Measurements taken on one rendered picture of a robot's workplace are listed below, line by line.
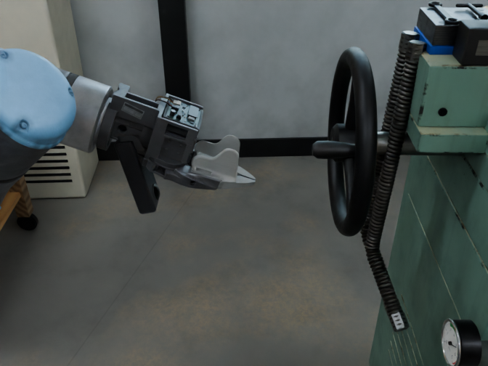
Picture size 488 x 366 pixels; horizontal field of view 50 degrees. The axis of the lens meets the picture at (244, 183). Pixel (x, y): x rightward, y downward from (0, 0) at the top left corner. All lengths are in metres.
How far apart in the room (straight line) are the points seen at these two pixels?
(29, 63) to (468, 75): 0.53
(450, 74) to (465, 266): 0.30
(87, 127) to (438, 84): 0.46
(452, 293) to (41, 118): 0.68
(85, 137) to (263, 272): 1.18
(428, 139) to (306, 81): 1.50
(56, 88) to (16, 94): 0.04
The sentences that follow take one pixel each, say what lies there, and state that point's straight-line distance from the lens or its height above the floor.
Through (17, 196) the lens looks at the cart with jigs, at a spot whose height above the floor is 0.18.
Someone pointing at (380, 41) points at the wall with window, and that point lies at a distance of 2.24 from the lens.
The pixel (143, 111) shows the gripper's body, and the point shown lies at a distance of 0.67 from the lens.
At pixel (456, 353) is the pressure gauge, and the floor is 0.66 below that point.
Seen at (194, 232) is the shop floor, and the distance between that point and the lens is 1.93.
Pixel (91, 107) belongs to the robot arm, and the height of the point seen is 0.94.
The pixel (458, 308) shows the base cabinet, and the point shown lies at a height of 0.59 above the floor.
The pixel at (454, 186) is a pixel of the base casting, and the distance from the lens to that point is 0.91.
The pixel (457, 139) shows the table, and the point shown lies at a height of 0.86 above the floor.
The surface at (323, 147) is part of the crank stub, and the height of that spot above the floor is 0.87.
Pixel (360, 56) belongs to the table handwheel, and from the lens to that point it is 0.77.
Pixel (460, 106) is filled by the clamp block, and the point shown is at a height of 0.90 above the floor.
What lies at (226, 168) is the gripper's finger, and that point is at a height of 0.85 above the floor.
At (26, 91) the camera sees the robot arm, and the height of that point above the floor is 1.03.
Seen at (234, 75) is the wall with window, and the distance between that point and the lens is 2.19.
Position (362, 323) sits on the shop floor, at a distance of 1.65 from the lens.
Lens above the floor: 1.21
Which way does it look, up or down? 34 degrees down
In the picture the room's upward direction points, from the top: straight up
